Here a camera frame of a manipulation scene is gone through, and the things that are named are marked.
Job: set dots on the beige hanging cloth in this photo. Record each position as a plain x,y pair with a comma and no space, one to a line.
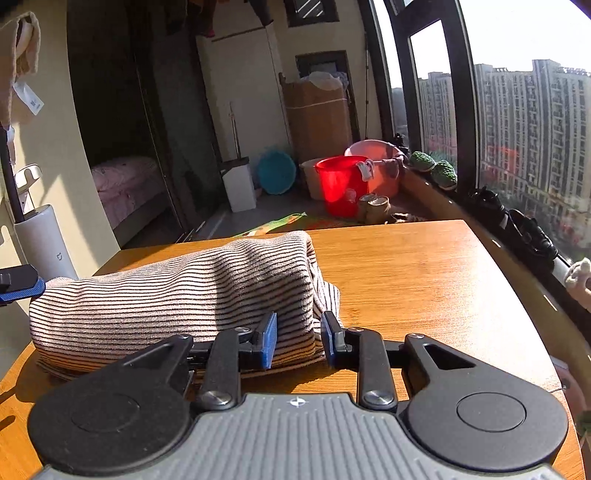
25,46

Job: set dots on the black shoe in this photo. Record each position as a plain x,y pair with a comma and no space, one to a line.
487,205
531,237

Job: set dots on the black window frame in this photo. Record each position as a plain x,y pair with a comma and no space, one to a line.
461,92

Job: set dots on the grey rag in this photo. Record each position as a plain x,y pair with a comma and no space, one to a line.
392,165

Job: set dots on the tall cardboard box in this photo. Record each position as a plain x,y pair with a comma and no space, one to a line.
318,120

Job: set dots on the white plush toy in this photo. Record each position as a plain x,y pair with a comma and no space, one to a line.
579,277

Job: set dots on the white trash bin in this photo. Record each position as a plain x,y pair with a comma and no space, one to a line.
240,189

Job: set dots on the colourful cartoon play mat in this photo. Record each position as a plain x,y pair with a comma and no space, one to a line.
281,221

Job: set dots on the clear plastic bag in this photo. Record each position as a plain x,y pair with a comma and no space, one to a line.
325,79

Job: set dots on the red plastic bucket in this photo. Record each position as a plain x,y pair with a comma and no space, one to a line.
339,189

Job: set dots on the pink plastic basin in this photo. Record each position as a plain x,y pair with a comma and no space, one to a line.
369,147

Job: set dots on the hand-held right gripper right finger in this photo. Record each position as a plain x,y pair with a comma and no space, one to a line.
328,339

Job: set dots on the tan boot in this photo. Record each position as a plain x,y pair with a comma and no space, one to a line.
381,210
366,207

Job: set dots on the bed with pink bedding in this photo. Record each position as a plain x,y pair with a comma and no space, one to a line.
124,180

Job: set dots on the white paper tag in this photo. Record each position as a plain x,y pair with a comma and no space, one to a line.
30,99

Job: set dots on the green potted plant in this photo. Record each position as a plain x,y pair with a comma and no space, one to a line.
585,424

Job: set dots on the green fuzzy slipper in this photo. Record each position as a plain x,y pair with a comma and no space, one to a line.
444,174
422,161

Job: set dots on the beige plastic bucket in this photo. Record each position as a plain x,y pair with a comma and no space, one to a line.
308,180

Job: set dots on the white wall bracket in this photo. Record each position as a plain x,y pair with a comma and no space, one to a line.
30,173

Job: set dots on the striped knit garment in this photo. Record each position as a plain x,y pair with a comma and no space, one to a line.
161,286

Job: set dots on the grey cylindrical appliance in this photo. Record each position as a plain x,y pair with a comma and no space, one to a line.
46,244

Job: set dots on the thin metal pole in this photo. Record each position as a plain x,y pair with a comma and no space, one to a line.
366,83

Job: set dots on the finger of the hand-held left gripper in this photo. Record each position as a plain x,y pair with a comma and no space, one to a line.
18,281

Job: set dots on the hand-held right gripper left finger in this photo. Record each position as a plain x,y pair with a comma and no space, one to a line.
268,339

